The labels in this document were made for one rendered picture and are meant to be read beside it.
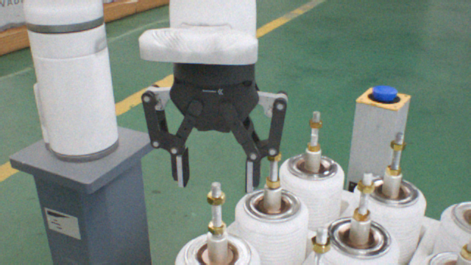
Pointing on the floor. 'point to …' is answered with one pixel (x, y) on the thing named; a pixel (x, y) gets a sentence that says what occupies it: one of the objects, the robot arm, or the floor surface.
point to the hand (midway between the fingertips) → (216, 174)
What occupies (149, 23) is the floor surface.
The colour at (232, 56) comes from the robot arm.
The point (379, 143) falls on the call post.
